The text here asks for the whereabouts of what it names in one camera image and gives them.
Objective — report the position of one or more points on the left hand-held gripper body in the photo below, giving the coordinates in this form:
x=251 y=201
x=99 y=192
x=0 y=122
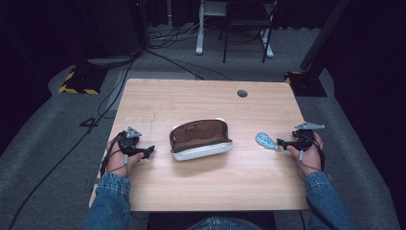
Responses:
x=128 y=142

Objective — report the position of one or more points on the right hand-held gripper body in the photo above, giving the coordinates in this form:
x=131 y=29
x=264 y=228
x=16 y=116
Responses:
x=303 y=138

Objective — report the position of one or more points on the small blue patterned packet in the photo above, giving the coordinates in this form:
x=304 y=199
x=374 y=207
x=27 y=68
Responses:
x=265 y=140

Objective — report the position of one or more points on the white pouch with brown lining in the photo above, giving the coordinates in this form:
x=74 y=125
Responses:
x=199 y=140

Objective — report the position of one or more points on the person's right hand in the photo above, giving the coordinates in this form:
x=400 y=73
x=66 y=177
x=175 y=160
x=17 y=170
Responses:
x=310 y=159

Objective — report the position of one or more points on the person's left hand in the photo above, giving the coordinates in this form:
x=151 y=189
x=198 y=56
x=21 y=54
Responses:
x=117 y=163

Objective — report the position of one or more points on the yellow-black striped stand base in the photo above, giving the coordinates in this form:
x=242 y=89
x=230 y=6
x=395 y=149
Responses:
x=81 y=81
x=304 y=83

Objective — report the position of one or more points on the person's denim lap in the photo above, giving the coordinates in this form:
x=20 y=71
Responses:
x=223 y=224

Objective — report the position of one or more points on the dark slanted stand pole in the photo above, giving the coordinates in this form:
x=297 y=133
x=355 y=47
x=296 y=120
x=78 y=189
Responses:
x=322 y=35

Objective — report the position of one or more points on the black metal chair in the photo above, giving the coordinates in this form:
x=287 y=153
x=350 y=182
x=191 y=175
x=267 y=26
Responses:
x=247 y=28

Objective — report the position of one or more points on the white desk frame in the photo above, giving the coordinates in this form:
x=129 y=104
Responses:
x=204 y=28

